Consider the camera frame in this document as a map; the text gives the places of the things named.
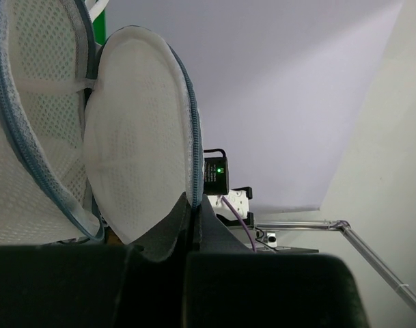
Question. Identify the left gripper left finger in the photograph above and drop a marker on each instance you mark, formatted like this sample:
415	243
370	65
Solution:
96	285

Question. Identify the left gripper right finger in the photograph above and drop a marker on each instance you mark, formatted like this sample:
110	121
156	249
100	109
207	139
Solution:
228	285

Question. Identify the white mesh laundry bag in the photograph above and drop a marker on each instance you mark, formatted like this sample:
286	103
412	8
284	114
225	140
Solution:
90	135

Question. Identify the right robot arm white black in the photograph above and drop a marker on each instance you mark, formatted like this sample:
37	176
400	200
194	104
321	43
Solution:
217	185

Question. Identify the green plastic tray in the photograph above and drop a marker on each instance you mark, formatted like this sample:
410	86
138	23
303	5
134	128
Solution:
97	15

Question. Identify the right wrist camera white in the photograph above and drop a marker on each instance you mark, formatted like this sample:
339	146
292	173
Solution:
271	239

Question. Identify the aluminium mounting rail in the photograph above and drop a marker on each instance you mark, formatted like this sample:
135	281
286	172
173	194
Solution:
403	290

